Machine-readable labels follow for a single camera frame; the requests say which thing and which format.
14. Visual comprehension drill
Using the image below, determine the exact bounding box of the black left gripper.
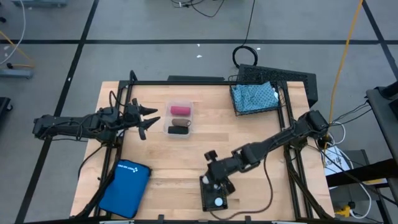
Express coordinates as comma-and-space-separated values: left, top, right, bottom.
123, 98, 161, 141

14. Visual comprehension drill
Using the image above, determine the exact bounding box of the small black plastic basket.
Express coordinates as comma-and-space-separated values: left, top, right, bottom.
198, 175, 229, 213

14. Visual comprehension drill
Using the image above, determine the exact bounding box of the blue patterned cloth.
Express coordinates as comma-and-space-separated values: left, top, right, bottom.
231, 81, 280, 113

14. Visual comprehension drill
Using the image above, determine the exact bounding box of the black arm base cable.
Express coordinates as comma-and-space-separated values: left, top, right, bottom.
77, 144, 106, 181

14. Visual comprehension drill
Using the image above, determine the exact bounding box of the blue first aid pouch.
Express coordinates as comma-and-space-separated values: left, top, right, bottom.
98, 159, 152, 219

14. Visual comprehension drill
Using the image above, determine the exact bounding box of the clear plastic container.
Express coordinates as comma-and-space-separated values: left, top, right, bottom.
163, 99, 194, 139

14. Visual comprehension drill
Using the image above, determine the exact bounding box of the grey metal foot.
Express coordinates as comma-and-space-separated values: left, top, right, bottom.
0, 68, 34, 79

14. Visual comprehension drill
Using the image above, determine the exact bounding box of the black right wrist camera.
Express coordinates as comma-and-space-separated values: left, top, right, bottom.
225, 179, 236, 196

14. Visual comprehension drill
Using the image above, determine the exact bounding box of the black wire basket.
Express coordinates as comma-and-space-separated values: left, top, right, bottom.
229, 74, 289, 116

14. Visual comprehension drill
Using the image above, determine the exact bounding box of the black beam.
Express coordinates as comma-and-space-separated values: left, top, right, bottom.
326, 158, 398, 187

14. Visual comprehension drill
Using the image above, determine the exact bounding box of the brown bandage roll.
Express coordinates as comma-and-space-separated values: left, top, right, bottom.
171, 118, 192, 128

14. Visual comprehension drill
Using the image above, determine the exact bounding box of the black cart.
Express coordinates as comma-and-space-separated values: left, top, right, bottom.
366, 82, 398, 162

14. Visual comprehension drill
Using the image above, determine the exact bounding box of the black metal table frame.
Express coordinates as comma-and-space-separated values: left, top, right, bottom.
73, 70, 335, 223

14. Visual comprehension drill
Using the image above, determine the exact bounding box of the brown arm cable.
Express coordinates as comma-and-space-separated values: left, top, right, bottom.
210, 152, 275, 222

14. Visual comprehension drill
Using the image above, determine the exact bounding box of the white power cable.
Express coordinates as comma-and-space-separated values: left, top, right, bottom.
334, 121, 373, 218

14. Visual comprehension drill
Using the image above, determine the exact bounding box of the black bandage roll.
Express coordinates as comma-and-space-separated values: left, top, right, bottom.
167, 125, 190, 135

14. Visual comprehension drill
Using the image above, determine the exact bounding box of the black coiled cable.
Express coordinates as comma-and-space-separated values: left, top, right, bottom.
231, 0, 259, 68

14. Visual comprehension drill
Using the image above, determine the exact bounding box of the pink bandage roll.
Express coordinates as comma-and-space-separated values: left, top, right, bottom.
170, 105, 192, 116

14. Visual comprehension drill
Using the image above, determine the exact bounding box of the thin black floor cable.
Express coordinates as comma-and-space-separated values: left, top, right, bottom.
170, 0, 226, 18

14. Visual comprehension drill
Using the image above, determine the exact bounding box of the yellow plug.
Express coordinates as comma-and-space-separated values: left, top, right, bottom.
335, 205, 354, 218

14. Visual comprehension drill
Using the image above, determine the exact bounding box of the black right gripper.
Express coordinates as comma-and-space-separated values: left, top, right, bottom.
205, 149, 238, 194

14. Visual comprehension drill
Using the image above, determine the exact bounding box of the yellow floor cable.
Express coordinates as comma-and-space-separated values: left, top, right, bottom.
329, 0, 364, 108

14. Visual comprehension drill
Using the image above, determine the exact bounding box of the orange floor cable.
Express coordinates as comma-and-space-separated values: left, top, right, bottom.
0, 30, 35, 69

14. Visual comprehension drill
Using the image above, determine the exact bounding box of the black mesh panel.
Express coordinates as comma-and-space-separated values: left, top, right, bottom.
238, 63, 318, 105

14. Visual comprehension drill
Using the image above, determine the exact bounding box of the white floor cable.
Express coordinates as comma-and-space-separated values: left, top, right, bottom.
0, 0, 26, 66

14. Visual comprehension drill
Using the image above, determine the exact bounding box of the white paper bag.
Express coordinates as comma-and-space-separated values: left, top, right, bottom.
323, 146, 352, 177

